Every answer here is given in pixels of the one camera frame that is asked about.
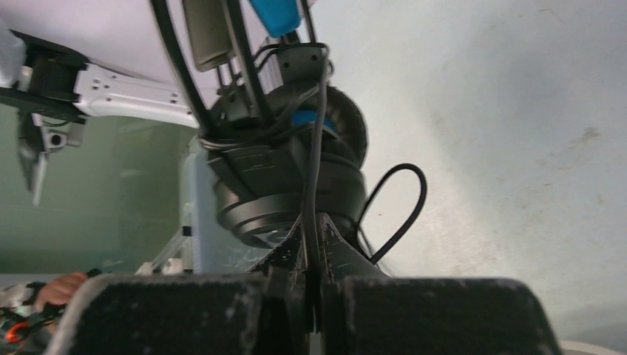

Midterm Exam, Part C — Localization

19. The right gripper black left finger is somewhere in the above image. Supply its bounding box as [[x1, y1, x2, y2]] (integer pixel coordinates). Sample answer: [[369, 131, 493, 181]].
[[46, 224, 309, 354]]

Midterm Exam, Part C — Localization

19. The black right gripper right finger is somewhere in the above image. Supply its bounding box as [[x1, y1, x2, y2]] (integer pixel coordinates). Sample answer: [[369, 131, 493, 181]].
[[316, 214, 560, 354]]

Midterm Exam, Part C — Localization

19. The black and blue headset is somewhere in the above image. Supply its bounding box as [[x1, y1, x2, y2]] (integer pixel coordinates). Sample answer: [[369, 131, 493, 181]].
[[150, 1, 368, 248]]

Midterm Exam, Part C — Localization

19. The black cable of blue headset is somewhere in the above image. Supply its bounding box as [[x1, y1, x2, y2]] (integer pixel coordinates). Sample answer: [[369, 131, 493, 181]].
[[200, 41, 428, 268]]

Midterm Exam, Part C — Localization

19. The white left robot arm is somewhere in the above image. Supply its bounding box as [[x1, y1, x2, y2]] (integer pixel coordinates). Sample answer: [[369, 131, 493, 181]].
[[1, 24, 198, 128]]

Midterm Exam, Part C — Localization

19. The person's hand outside cell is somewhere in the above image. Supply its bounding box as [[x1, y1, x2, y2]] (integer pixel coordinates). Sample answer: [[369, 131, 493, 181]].
[[34, 271, 88, 312]]

